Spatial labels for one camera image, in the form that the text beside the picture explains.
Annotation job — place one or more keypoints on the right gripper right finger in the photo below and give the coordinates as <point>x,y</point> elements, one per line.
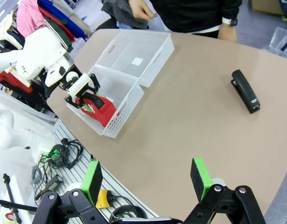
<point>199,179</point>

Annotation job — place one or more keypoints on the yellow emergency stop button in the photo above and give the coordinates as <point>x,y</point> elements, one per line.
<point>102,199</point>

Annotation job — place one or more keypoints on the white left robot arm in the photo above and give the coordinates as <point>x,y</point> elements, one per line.
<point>36,51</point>

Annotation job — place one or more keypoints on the grey cloth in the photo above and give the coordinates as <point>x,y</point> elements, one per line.
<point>120,11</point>

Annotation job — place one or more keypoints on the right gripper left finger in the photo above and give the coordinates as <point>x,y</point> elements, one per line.
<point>93,182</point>

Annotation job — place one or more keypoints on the person's left hand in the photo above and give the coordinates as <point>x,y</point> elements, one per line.
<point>227,32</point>

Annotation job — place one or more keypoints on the person in black jacket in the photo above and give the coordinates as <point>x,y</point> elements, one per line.
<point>192,14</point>

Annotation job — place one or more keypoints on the white perforated plastic basket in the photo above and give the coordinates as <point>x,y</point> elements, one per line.
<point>127,109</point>
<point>157,67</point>

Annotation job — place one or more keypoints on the red Campus zipper pouch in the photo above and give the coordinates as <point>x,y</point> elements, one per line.
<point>106,114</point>

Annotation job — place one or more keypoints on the clear plastic storage crate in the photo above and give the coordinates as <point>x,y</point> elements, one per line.
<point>282,43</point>

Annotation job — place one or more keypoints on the royal blue garment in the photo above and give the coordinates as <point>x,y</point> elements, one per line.
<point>62,16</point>

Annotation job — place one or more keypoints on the pink garment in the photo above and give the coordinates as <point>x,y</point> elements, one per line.
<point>29,16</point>

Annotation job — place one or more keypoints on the black stapler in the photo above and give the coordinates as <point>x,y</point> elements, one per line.
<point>244,91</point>

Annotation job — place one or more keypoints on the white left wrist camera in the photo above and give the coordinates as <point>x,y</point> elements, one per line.
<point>79,84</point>

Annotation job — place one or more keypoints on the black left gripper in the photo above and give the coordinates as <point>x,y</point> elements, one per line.
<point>93,81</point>

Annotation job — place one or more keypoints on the person's left forearm black sleeve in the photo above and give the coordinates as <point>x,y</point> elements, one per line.
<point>232,9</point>

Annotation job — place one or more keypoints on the black power adapter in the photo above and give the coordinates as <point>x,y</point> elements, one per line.
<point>50,185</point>

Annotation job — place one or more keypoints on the person's right hand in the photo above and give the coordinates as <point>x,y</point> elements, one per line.
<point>141,9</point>

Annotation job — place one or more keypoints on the black pole stand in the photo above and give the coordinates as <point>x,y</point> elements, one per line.
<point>10,193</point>

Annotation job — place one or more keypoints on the white smartwatch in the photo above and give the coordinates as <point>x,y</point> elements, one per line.
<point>230,22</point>

